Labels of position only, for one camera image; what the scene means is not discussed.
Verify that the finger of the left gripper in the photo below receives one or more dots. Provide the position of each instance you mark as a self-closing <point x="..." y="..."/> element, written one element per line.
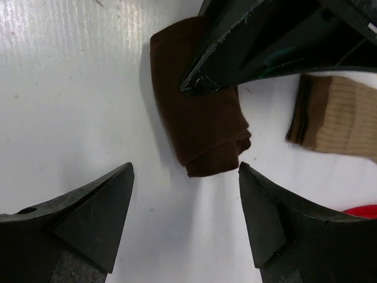
<point x="252" y="40"/>

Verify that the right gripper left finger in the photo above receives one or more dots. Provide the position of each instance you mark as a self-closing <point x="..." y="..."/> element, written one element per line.
<point x="72" y="238"/>

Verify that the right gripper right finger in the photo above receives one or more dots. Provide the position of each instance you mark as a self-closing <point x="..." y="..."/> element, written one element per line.
<point x="295" y="240"/>

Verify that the dark brown striped sock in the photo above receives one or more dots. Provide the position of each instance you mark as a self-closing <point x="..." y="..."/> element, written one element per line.
<point x="208" y="132"/>

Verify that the tan ribbed sock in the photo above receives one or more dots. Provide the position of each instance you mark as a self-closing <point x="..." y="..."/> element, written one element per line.
<point x="334" y="115"/>

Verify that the red patterned sock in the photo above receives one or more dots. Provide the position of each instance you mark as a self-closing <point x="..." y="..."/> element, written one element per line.
<point x="367" y="211"/>

